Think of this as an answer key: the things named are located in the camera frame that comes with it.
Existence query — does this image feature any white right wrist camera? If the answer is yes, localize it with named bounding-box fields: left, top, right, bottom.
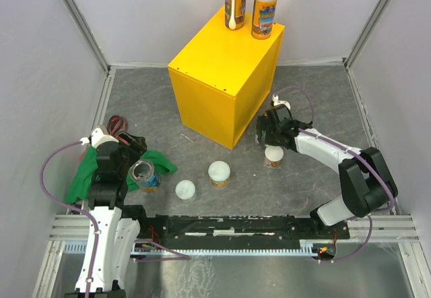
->
left=271, top=94, right=291, bottom=110

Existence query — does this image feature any tall can with white spoon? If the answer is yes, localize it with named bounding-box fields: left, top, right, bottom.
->
left=224, top=0, right=246, bottom=30

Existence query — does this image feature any green cloth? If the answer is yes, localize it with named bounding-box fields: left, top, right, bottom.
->
left=65, top=146, right=178, bottom=204

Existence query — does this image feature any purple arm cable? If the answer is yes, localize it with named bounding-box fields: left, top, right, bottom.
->
left=274, top=86, right=397, bottom=265
left=39, top=139, right=100, bottom=294

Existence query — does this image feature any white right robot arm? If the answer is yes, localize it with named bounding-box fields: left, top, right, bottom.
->
left=256, top=105, right=398, bottom=238

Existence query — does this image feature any yellow wooden cabinet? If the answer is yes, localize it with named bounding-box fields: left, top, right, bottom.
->
left=168, top=8, right=285, bottom=150

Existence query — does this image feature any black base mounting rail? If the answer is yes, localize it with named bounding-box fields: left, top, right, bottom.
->
left=138, top=213, right=350, bottom=251

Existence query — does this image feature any yellow can white lid middle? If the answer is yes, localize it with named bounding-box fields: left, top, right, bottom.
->
left=208, top=160, right=231, bottom=189

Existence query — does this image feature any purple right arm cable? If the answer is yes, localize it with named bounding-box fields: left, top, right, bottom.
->
left=274, top=86, right=397, bottom=265

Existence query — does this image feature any small can white lid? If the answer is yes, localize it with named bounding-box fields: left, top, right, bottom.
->
left=264, top=146, right=284, bottom=168

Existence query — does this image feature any blue yellow can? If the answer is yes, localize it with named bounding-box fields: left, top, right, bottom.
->
left=251, top=0, right=277, bottom=40

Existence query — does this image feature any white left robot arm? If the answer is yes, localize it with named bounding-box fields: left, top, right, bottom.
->
left=66, top=127, right=149, bottom=297

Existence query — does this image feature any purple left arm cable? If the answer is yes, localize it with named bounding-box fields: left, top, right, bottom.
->
left=39, top=139, right=100, bottom=294

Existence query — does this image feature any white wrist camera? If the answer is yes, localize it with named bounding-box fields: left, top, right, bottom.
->
left=271, top=94, right=291, bottom=110
left=79, top=126, right=119, bottom=148

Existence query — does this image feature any small jar white lid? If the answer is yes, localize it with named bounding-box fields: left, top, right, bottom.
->
left=175, top=179, right=196, bottom=203

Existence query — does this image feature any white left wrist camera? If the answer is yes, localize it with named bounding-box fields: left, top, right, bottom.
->
left=79, top=126, right=119, bottom=148

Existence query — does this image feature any open blue tin can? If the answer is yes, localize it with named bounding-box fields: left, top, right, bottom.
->
left=129, top=160, right=160, bottom=193

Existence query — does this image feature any light blue cable duct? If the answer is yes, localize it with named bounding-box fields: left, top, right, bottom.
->
left=64, top=241, right=318, bottom=258

